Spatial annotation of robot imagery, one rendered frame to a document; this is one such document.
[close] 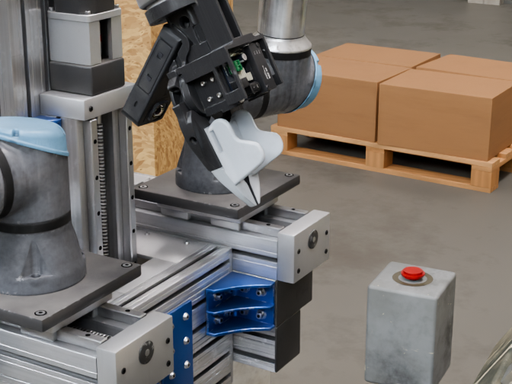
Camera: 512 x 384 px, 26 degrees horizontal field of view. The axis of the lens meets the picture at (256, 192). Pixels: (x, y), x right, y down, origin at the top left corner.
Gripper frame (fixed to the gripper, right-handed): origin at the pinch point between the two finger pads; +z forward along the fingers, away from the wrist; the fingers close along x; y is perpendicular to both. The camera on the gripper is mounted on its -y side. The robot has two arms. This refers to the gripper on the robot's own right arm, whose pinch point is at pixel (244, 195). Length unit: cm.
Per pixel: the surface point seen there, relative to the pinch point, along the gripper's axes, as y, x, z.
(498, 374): -9, 52, 41
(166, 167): -157, 183, -2
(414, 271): -27, 72, 28
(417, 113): -169, 384, 25
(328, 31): -367, 694, -41
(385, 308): -31, 66, 31
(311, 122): -226, 387, 10
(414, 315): -27, 67, 34
